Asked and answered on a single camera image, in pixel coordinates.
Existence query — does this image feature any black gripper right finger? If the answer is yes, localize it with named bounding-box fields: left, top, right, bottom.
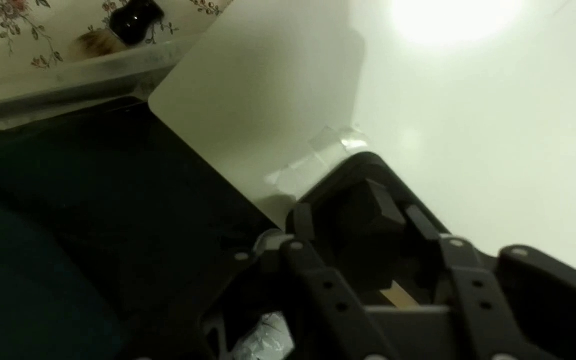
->
left=406, top=207, right=576, bottom=360

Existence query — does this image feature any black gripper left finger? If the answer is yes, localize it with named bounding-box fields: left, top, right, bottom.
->
left=201, top=236, right=400, bottom=360

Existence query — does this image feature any white board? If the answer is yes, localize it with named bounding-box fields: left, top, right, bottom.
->
left=151, top=0, right=576, bottom=269

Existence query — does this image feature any clear plastic storage container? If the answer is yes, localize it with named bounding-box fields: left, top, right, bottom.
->
left=0, top=38, right=194, bottom=130

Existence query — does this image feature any floral bed sheet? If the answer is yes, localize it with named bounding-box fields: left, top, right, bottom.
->
left=0, top=0, right=237, bottom=78

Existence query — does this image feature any teal cloth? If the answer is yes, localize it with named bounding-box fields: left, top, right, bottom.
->
left=0, top=202, right=126, bottom=360

